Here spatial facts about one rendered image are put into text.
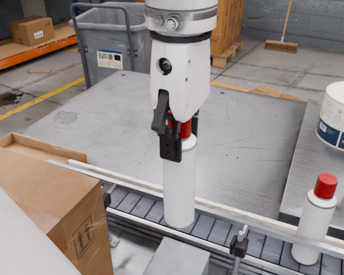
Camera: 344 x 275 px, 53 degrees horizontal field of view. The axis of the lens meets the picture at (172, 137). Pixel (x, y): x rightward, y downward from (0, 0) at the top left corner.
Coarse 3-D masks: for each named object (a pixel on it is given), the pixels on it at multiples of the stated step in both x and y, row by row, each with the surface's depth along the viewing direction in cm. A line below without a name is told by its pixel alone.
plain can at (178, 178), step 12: (168, 120) 47; (180, 132) 47; (192, 144) 48; (192, 156) 49; (168, 168) 50; (180, 168) 49; (192, 168) 50; (168, 180) 51; (180, 180) 50; (192, 180) 52; (168, 192) 53; (180, 192) 52; (192, 192) 53; (168, 204) 54; (180, 204) 53; (192, 204) 55; (168, 216) 55; (180, 216) 55; (192, 216) 56; (180, 228) 56
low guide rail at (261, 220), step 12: (84, 168) 91; (96, 168) 90; (120, 180) 87; (132, 180) 86; (204, 204) 79; (216, 204) 78; (240, 216) 76; (252, 216) 75; (276, 228) 74; (288, 228) 73; (324, 240) 70; (336, 240) 70
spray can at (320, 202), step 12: (324, 180) 59; (336, 180) 59; (312, 192) 62; (324, 192) 59; (312, 204) 61; (324, 204) 60; (336, 204) 61; (312, 216) 62; (324, 216) 61; (300, 228) 66; (312, 228) 63; (324, 228) 63; (300, 252) 67; (312, 252) 66; (300, 264) 69; (312, 264) 68
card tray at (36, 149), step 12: (0, 144) 110; (12, 144) 114; (24, 144) 113; (36, 144) 111; (48, 144) 108; (36, 156) 108; (48, 156) 108; (60, 156) 108; (72, 156) 106; (84, 156) 104
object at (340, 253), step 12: (72, 168) 82; (108, 180) 78; (132, 192) 77; (144, 192) 75; (156, 192) 75; (216, 216) 70; (228, 216) 69; (252, 228) 67; (264, 228) 66; (288, 240) 65; (300, 240) 64; (312, 240) 64; (324, 252) 63; (336, 252) 62
